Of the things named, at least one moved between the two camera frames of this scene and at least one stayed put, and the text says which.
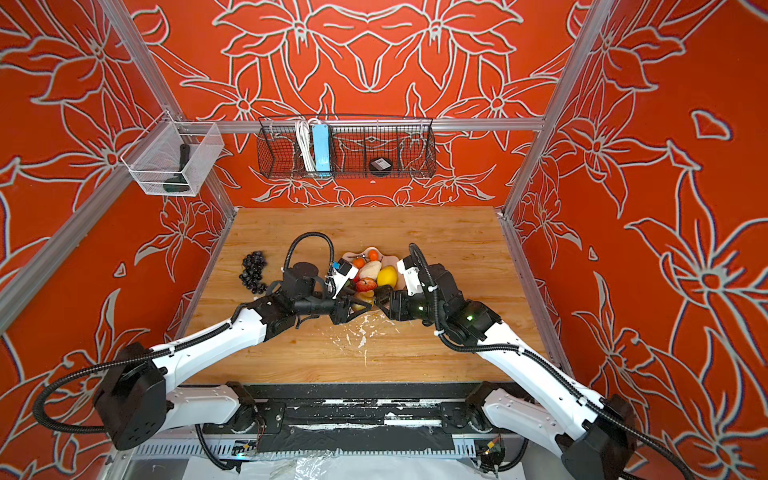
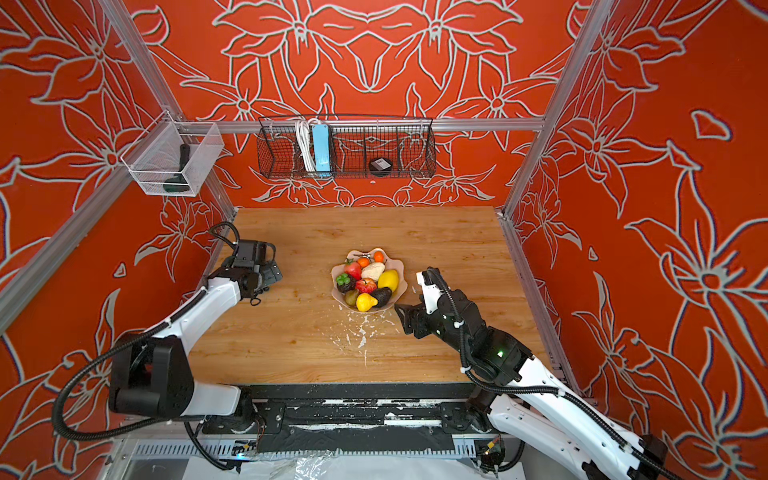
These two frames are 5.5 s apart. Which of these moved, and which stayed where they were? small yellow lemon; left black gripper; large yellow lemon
Moved: left black gripper
Stayed: large yellow lemon; small yellow lemon
